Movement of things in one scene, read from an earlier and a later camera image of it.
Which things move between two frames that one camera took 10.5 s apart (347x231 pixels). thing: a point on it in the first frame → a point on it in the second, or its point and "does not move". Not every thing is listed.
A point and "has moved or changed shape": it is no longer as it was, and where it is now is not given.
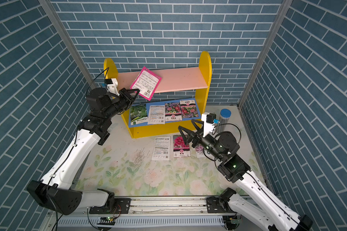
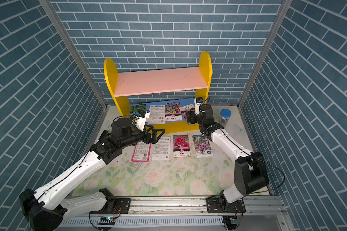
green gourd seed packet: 138,114 does not move
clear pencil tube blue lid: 224,120 does not move
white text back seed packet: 161,148 does not move
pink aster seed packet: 173,111 does not move
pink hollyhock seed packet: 180,149 does not move
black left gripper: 124,95 → 153,140
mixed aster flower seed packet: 188,108 has moved or changed shape
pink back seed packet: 147,82 → 141,152
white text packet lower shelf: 156,114 does not move
